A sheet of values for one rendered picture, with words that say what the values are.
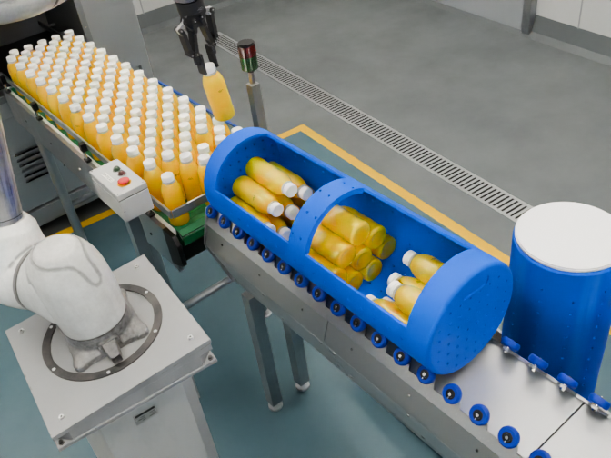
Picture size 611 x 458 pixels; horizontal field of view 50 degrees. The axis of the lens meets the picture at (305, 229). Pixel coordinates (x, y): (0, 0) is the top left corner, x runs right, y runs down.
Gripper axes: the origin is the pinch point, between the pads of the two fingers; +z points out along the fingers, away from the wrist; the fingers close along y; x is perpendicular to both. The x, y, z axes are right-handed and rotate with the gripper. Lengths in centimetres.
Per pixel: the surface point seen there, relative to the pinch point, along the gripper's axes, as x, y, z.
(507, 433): -120, -35, 24
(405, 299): -89, -26, 14
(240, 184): -24.9, -17.4, 22.6
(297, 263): -58, -30, 21
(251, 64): 20.0, 31.6, 28.8
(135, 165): 23.8, -23.2, 36.8
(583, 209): -103, 34, 30
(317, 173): -37.8, 1.1, 26.1
